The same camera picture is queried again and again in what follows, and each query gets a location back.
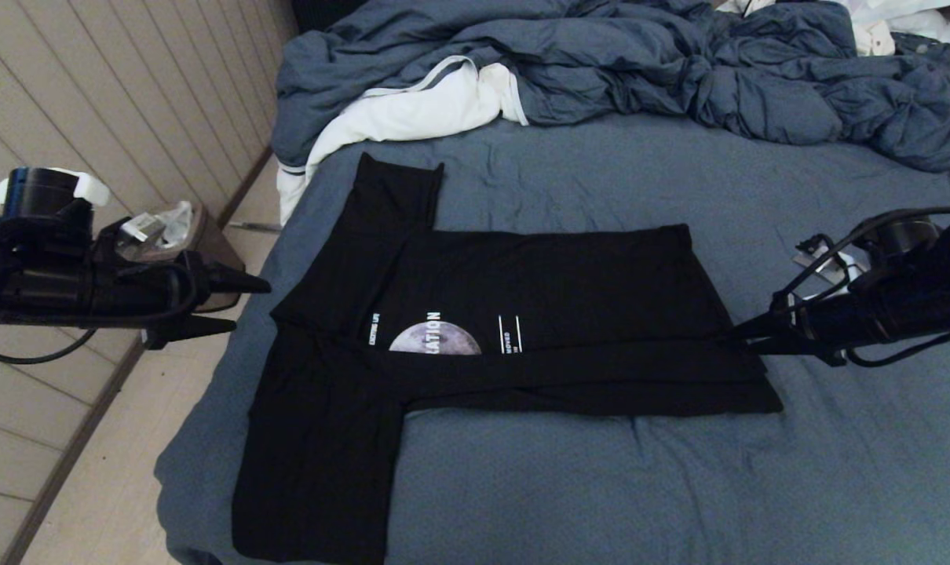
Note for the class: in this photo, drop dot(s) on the brown trash bin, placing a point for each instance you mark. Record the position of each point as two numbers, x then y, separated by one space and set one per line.
216 251

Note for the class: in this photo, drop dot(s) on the white pillow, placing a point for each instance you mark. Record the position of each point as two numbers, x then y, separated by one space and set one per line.
915 23

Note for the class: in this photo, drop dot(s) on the white garment with grey stripe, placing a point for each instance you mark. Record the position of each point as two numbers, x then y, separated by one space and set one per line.
412 114

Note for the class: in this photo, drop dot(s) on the black moon print t-shirt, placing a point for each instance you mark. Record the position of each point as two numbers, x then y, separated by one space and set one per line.
561 275

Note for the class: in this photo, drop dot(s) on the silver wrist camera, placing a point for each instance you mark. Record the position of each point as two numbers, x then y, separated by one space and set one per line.
141 227
828 271

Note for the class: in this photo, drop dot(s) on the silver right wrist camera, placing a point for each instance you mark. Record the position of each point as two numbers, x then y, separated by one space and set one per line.
828 271

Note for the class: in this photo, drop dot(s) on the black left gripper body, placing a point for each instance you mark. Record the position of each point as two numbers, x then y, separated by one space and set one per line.
90 290

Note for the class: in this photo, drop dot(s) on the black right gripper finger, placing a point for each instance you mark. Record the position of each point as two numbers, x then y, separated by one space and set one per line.
785 314
812 349

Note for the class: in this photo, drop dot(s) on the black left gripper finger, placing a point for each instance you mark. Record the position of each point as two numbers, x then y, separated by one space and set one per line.
184 329
228 281

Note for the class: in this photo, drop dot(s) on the crumpled blue duvet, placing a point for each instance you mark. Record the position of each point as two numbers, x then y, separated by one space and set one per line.
640 63

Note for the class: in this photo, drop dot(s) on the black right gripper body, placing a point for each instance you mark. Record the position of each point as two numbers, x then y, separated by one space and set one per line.
891 322

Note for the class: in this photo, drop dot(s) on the blue bed sheet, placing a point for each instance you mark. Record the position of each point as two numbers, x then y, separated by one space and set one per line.
679 486

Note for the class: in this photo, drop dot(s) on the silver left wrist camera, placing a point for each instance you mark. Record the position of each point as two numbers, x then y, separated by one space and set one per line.
141 227

